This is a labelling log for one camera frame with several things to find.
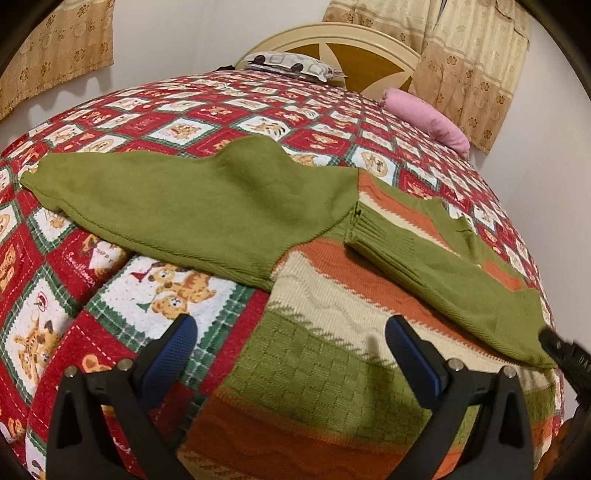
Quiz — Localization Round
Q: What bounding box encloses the green orange cream striped sweater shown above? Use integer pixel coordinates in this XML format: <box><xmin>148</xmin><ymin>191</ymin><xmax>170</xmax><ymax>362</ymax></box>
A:
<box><xmin>21</xmin><ymin>135</ymin><xmax>557</xmax><ymax>479</ymax></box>

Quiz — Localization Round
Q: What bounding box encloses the red teddy-bear patterned bedspread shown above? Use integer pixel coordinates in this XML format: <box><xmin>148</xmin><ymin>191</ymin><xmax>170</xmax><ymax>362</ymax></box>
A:
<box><xmin>1</xmin><ymin>71</ymin><xmax>545</xmax><ymax>479</ymax></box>

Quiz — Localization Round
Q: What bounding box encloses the pink pillow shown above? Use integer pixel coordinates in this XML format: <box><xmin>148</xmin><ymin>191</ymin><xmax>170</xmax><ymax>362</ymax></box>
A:
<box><xmin>380</xmin><ymin>87</ymin><xmax>470</xmax><ymax>158</ymax></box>

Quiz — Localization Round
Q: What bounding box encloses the beige floral window curtain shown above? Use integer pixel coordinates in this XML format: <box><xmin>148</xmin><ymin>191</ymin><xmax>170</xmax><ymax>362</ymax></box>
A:
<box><xmin>322</xmin><ymin>0</ymin><xmax>531</xmax><ymax>153</ymax></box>

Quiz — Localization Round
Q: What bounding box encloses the cream and brown headboard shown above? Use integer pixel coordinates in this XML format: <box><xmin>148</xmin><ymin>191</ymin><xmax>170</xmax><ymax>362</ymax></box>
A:
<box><xmin>249</xmin><ymin>22</ymin><xmax>421</xmax><ymax>100</ymax></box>

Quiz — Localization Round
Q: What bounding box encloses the beige side curtain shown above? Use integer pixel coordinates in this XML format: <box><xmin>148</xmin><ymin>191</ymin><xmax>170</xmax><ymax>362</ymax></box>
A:
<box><xmin>1</xmin><ymin>0</ymin><xmax>115</xmax><ymax>118</ymax></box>

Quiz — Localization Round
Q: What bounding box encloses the white car-print pillow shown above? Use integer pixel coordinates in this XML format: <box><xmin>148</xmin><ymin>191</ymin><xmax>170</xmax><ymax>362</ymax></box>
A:
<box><xmin>238</xmin><ymin>51</ymin><xmax>346</xmax><ymax>83</ymax></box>

